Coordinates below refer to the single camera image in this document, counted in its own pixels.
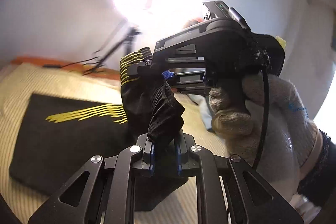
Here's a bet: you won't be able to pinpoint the black pants yellow stripes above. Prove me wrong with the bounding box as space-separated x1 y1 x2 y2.
9 48 184 196

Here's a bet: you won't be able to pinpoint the black forearm sleeve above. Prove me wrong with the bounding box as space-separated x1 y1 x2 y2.
297 131 335 207

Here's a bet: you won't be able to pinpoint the white knit gloved hand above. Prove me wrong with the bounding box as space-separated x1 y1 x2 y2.
209 75 322 201

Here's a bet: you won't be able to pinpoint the black mini tripod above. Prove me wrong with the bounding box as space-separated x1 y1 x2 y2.
83 19 141 75

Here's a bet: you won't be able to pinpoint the folded dark clothes stack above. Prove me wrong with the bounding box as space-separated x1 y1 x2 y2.
190 94 213 132

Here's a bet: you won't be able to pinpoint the orange bed sheet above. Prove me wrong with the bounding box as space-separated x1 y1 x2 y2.
10 56 120 80

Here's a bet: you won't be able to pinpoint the yellow striped bed blanket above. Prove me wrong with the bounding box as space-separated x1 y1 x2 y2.
1 64 197 223

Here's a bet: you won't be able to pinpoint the black braided cable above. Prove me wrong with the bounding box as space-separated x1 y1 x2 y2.
228 7 271 169

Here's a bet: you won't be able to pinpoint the black power cable with controller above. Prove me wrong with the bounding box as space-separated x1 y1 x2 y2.
41 56 106 75

